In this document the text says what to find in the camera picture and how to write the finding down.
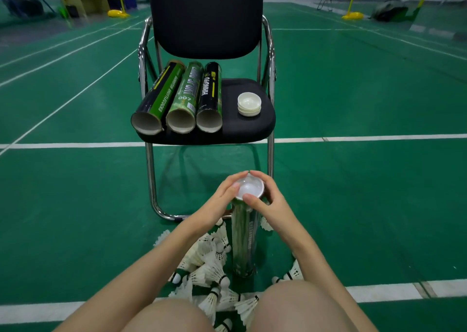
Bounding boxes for person's left hand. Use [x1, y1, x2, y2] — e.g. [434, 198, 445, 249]
[184, 170, 250, 236]

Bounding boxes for person's right hand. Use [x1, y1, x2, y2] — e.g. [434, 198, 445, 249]
[243, 170, 311, 252]

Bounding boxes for bright green glossy shuttlecock tube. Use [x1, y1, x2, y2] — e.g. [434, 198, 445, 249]
[230, 196, 262, 279]

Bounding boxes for pile of white shuttlecocks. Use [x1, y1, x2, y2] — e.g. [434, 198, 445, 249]
[153, 217, 305, 332]

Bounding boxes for black shuttlecock tube green stripe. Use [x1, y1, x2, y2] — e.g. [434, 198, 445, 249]
[196, 62, 223, 134]

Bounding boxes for black green Hangyu tube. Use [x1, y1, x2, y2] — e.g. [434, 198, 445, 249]
[130, 60, 186, 136]

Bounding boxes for black chair with chrome frame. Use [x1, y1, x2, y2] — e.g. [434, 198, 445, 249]
[138, 0, 277, 222]

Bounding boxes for person's right forearm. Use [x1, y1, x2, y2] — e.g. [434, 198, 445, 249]
[290, 233, 380, 332]

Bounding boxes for person's left forearm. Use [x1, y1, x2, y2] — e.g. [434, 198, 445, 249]
[53, 218, 209, 332]

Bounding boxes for person's right leg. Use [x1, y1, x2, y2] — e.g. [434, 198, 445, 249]
[248, 280, 357, 332]

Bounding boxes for person's leg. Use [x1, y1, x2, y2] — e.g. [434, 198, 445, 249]
[248, 280, 357, 332]
[122, 298, 214, 332]

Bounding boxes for person's left leg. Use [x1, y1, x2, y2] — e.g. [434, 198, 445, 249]
[122, 298, 214, 332]

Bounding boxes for black sports bag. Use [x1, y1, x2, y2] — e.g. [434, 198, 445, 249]
[370, 0, 409, 22]

